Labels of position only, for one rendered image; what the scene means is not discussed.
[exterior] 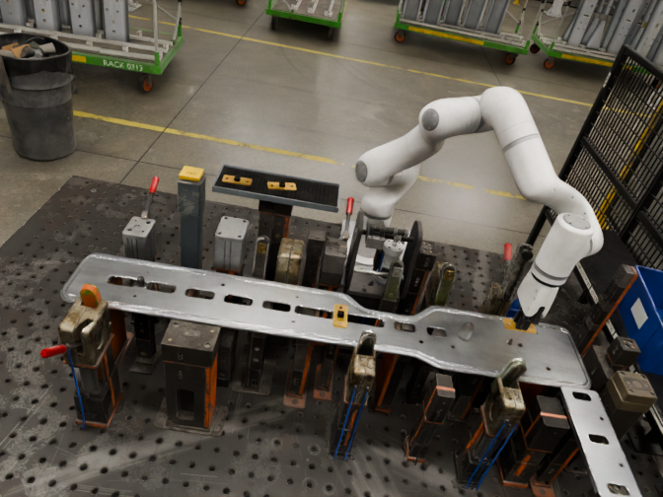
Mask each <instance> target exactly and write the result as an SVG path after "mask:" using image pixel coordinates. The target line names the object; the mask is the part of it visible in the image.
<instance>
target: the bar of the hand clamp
mask: <svg viewBox="0 0 663 497"><path fill-rule="evenodd" d="M532 250H533V248H532V246H531V245H528V244H523V243H518V245H517V248H516V249H515V252H514V254H513V257H512V259H511V262H510V265H509V267H508V270H507V272H506V275H505V277H504V280H503V283H502V285H501V286H502V294H501V296H500V299H502V298H503V296H504V293H505V291H506V288H507V286H508V285H512V286H511V288H510V291H511V294H510V295H508V296H507V297H508V299H509V300H510V301H512V299H513V297H514V294H515V292H516V289H517V287H518V284H519V282H520V279H521V277H522V274H523V272H524V269H525V267H526V265H527V262H528V260H530V259H532V258H533V253H532Z"/></svg>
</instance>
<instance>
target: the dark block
mask: <svg viewBox="0 0 663 497"><path fill-rule="evenodd" d="M436 257H437V253H436V247H435V242H431V241H426V240H422V243H421V247H420V250H419V253H418V256H417V259H416V263H415V266H414V270H413V273H412V276H411V279H410V283H409V286H408V289H407V292H406V295H405V298H404V299H400V302H399V305H398V308H397V311H396V314H399V315H407V316H413V315H414V312H415V309H416V307H417V304H418V301H419V299H420V296H421V293H422V290H423V287H424V285H425V282H426V279H427V277H428V274H429V272H431V270H432V268H433V265H434V262H435V260H436Z"/></svg>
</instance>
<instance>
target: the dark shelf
mask: <svg viewBox="0 0 663 497"><path fill-rule="evenodd" d="M601 230H602V233H603V238H604V243H603V246H602V248H601V249H600V250H599V251H598V252H596V253H594V254H592V255H589V256H586V257H583V258H581V259H580V260H579V261H578V262H577V263H576V264H575V265H576V267H577V269H578V270H579V272H580V274H581V276H582V278H583V280H584V282H585V284H586V286H587V288H588V290H589V292H590V294H591V296H592V298H593V300H594V302H595V304H597V303H598V297H599V296H600V294H601V295H605V294H604V292H605V290H606V289H607V287H608V286H609V284H610V283H611V281H612V280H613V277H614V275H615V274H616V272H617V271H618V269H619V268H620V266H621V265H622V264H626V265H629V266H633V267H635V266H636V265H637V263H636V262H635V260H634V259H633V257H632V256H631V254H630V253H629V251H628V250H627V248H626V246H625V245H624V243H623V242H622V240H621V239H620V237H619V236H618V234H617V233H616V232H614V231H608V230H603V229H601ZM606 325H607V327H608V329H609V331H610V333H611V335H612V336H613V338H614V339H615V338H616V337H617V336H620V337H626V338H629V337H628V334H627V332H626V327H625V324H624V322H623V319H622V316H621V313H620V311H619V308H618V307H617V308H616V309H615V311H614V312H613V314H612V315H611V316H610V318H609V319H608V321H607V322H606ZM629 370H630V372H631V373H637V374H643V375H645V376H646V378H647V380H648V381H649V383H650V384H651V386H652V388H653V390H654V392H655V394H656V396H657V400H656V401H655V402H654V403H653V406H652V407H651V408H650V409H649V410H650V412H651V414H652V416H653V418H654V420H655V422H656V424H657V425H658V427H659V429H660V431H661V433H662V435H663V376H660V375H656V374H652V373H648V372H644V371H642V370H641V369H640V367H639V364H638V361H637V359H636V360H635V361H634V363H633V364H632V365H631V366H630V367H629Z"/></svg>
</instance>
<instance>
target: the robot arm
mask: <svg viewBox="0 0 663 497"><path fill-rule="evenodd" d="M491 130H494V132H495V134H496V137H497V139H498V141H499V144H500V146H501V149H502V151H503V154H504V156H505V159H506V161H507V164H508V166H509V168H510V171H511V173H512V175H513V177H514V179H515V182H516V184H517V187H518V189H519V191H520V193H521V194H522V196H523V197H524V198H525V199H527V200H529V201H533V202H538V203H542V204H544V205H547V206H548V207H549V208H551V209H552V210H553V211H554V212H555V213H556V214H557V215H558V216H557V217H556V219H555V221H554V223H553V225H552V228H551V230H550V232H549V234H548V236H547V237H546V239H545V241H544V243H543V245H542V247H541V249H540V251H539V253H538V255H537V257H536V259H535V261H534V262H533V264H532V266H531V269H530V271H529V272H528V273H527V275H526V276H525V278H524V280H523V281H522V283H521V285H520V287H519V288H518V291H517V294H518V298H519V301H520V306H519V310H518V312H517V314H516V315H515V317H514V319H513V321H514V322H517V321H518V322H517V324H516V326H515V328H516V329H522V330H528V328H529V326H530V324H531V323H532V324H539V321H540V319H542V318H544V317H545V315H546V314H547V313H548V311H549V309H550V307H551V305H552V303H553V300H554V298H555V296H556V293H557V290H558V287H559V286H560V285H562V284H564V283H565V281H566V280H567V278H568V276H569V274H570V273H571V271H572V269H573V268H574V266H575V264H576V263H577V262H578V261H579V260H580V259H581V258H583V257H586V256H589V255H592V254H594V253H596V252H598V251H599V250H600V249H601V248H602V246H603V243H604V238H603V233H602V230H601V227H600V225H599V222H598V220H597V218H596V216H595V213H594V211H593V209H592V207H591V206H590V204H589V202H588V201H587V200H586V198H585V197H584V196H583V195H582V194H581V193H580V192H579V191H578V190H576V189H575V188H573V187H572V186H570V185H569V184H567V183H565V182H564V181H562V180H561V179H559V178H558V177H557V175H556V174H555V172H554V169H553V166H552V163H551V161H550V158H549V156H548V153H547V151H546V148H545V146H544V143H543V141H542V138H541V136H540V134H539V131H538V129H537V126H536V124H535V122H534V119H533V117H532V115H531V113H530V111H529V108H528V106H527V104H526V102H525V100H524V98H523V97H522V96H521V94H520V93H518V92H517V91H516V90H514V89H512V88H509V87H494V88H490V89H487V90H486V91H484V92H483V94H482V95H480V96H474V97H462V98H451V99H442V100H437V101H435V102H432V103H430V104H429V105H427V106H425V107H424V108H423V109H422V111H421V112H420V114H419V124H418V125H417V126H416V127H415V128H414V129H413V130H411V131H410V132H409V133H408V134H406V135H404V136H403V137H401V138H398V139H396V140H394V141H391V142H389V143H386V144H384V145H382V146H379V147H377V148H374V149H372V150H370V151H368V152H366V153H364V154H363V155H362V156H361V157H360V158H359V159H358V161H357V163H356V166H355V173H356V176H357V179H358V180H359V181H360V182H361V183H362V184H363V185H365V186H368V187H371V188H369V189H368V190H367V191H366V192H365V193H364V195H363V197H362V200H361V204H360V209H359V211H364V225H363V229H364V230H366V223H367V219H368V218H369V219H375V220H381V221H384V225H386V227H390V223H391V220H392V216H393V212H394V209H395V205H396V203H397V202H398V200H399V199H400V198H401V197H402V196H403V195H404V194H405V193H406V192H407V191H408V190H409V189H410V188H411V187H412V185H413V184H414V183H415V181H416V180H417V178H418V175H419V172H420V163H421V162H423V161H425V160H427V159H428V158H430V157H432V156H433V155H435V154H436V153H438V152H439V151H440V150H441V149H442V147H443V145H444V143H445V139H446V138H449V137H453V136H458V135H466V134H474V133H481V132H486V131H491ZM375 252H376V250H375V249H374V248H366V247H365V235H362V236H361V240H360V244H359V249H358V253H357V257H356V261H355V263H358V264H361V265H365V266H373V258H374V256H375Z"/></svg>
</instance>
